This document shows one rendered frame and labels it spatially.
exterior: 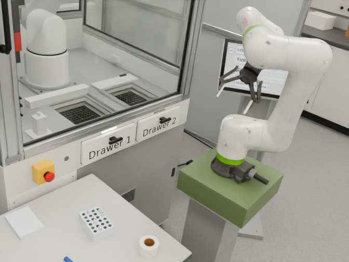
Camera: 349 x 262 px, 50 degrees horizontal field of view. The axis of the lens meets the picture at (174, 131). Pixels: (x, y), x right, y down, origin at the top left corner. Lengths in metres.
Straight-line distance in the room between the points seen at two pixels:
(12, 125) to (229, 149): 0.81
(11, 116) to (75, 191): 0.43
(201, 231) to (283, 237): 1.05
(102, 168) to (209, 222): 0.54
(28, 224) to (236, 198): 0.77
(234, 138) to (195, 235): 0.56
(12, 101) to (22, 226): 0.44
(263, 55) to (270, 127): 0.37
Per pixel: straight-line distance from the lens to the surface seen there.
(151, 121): 1.80
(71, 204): 1.53
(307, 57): 1.27
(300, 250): 2.70
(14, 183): 1.50
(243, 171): 1.56
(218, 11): 3.12
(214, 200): 1.53
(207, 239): 1.78
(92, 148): 1.61
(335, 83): 4.18
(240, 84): 2.16
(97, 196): 1.56
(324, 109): 4.28
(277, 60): 1.25
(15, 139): 1.40
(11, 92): 1.31
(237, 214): 1.50
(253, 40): 1.25
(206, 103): 3.34
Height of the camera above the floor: 1.79
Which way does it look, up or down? 30 degrees down
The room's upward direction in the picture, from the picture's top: 9 degrees clockwise
